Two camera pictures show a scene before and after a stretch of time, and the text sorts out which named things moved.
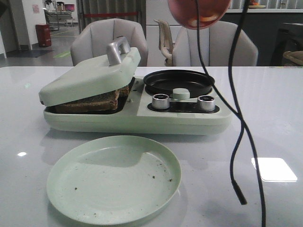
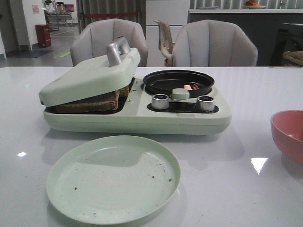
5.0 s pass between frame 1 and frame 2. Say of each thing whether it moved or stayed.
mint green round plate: stayed
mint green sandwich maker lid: stayed
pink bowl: moved
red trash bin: stayed
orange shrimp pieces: moved
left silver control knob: stayed
